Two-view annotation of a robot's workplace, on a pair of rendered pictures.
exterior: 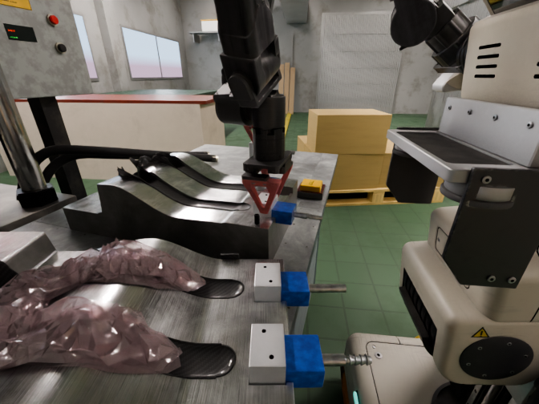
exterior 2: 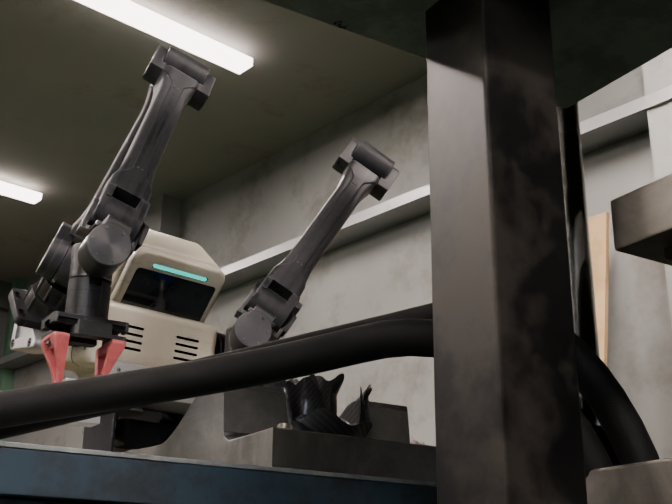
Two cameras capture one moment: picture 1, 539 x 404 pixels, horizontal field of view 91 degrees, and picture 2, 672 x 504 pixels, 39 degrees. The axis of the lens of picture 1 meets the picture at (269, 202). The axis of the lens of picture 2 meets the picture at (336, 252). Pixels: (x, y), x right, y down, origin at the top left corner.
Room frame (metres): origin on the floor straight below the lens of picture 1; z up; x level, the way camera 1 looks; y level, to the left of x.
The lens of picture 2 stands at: (1.48, 1.10, 0.69)
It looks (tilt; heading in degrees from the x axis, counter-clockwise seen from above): 21 degrees up; 222
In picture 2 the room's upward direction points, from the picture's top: 1 degrees clockwise
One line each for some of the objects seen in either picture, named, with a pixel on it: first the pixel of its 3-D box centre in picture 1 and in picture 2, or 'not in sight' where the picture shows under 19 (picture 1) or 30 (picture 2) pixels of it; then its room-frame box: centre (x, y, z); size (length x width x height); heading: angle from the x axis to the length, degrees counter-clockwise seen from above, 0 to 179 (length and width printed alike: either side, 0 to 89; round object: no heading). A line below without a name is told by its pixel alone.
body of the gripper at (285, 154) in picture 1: (269, 147); not in sight; (0.48, 0.00, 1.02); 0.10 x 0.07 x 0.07; 163
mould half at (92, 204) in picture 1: (187, 195); (271, 459); (0.60, 0.20, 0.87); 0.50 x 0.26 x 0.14; 73
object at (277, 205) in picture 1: (289, 213); not in sight; (0.46, -0.04, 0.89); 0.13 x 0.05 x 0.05; 73
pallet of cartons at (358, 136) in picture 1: (364, 150); not in sight; (2.77, -1.00, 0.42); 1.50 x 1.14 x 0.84; 84
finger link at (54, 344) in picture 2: not in sight; (71, 359); (0.80, 0.02, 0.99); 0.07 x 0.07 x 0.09; 73
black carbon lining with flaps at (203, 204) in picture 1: (188, 178); (273, 424); (0.59, 0.19, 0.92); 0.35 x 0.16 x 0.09; 73
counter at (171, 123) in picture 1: (119, 135); not in sight; (3.44, 1.92, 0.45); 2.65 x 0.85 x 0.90; 84
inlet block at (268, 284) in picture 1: (300, 288); not in sight; (0.30, -0.05, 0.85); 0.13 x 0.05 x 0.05; 90
